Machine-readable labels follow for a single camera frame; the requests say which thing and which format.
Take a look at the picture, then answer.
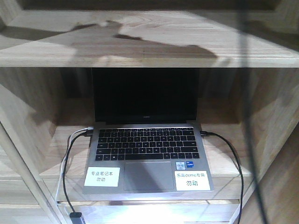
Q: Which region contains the wooden desk shelf unit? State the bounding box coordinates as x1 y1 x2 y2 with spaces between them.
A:
0 0 299 224

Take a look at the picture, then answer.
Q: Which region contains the grey laptop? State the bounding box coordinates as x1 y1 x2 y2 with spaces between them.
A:
83 68 213 195

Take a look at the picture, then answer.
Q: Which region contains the white label sticker right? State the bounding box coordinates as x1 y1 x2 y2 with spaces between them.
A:
174 170 211 191

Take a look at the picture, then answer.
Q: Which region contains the white label sticker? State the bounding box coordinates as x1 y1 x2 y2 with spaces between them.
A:
174 170 211 191
84 167 120 187

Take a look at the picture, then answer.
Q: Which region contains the white label sticker left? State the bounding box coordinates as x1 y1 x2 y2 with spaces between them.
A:
84 167 120 187

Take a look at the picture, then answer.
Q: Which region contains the grey usb hub adapter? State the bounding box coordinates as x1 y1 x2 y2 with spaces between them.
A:
69 212 86 224

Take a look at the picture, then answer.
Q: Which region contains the black laptop cable right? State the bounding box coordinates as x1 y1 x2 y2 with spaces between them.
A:
199 131 245 224

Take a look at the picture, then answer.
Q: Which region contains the black laptop cable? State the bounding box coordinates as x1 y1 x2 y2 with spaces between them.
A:
62 132 92 214
199 131 245 224

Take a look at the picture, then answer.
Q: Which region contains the white laptop cable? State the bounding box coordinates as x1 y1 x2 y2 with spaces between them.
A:
55 126 94 206

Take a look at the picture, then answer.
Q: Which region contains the black laptop cable left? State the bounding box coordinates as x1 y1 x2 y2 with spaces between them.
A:
62 132 92 214

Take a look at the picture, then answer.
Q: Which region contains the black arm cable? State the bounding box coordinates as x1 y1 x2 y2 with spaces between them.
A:
237 0 268 224

